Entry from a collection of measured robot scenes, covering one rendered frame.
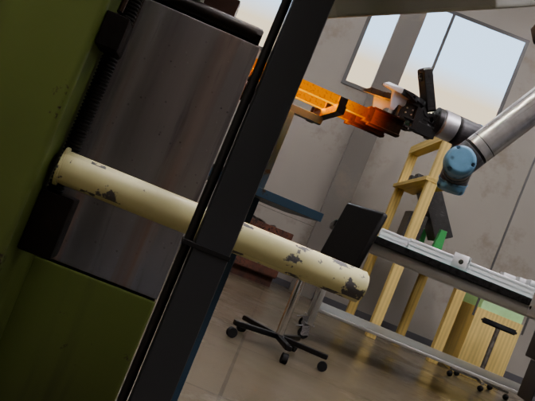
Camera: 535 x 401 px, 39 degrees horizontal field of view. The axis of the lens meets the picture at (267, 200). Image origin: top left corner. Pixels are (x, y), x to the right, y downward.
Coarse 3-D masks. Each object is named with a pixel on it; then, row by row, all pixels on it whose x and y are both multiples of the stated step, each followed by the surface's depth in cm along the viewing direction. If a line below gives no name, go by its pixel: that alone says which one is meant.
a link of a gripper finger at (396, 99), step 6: (384, 84) 182; (390, 84) 183; (396, 90) 183; (402, 90) 184; (396, 96) 185; (402, 96) 186; (390, 102) 184; (396, 102) 185; (402, 102) 187; (390, 108) 185
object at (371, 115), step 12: (300, 84) 173; (312, 84) 173; (324, 96) 174; (336, 96) 174; (348, 108) 175; (360, 108) 175; (372, 108) 175; (372, 120) 177; (384, 120) 177; (396, 120) 178; (384, 132) 179; (396, 132) 178
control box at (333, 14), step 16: (336, 0) 92; (352, 0) 89; (368, 0) 86; (384, 0) 84; (400, 0) 81; (416, 0) 79; (432, 0) 77; (448, 0) 75; (464, 0) 73; (480, 0) 71; (496, 0) 70; (512, 0) 71; (528, 0) 72; (336, 16) 92; (352, 16) 90
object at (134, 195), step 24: (72, 168) 96; (96, 168) 97; (96, 192) 97; (120, 192) 97; (144, 192) 97; (168, 192) 99; (144, 216) 99; (168, 216) 98; (192, 216) 98; (240, 240) 99; (264, 240) 99; (288, 240) 101; (264, 264) 101; (288, 264) 100; (312, 264) 100; (336, 264) 101; (336, 288) 101; (360, 288) 101
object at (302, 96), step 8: (296, 96) 185; (304, 96) 185; (312, 96) 186; (312, 104) 187; (320, 104) 186; (352, 120) 187; (360, 120) 189; (360, 128) 191; (368, 128) 189; (384, 136) 190
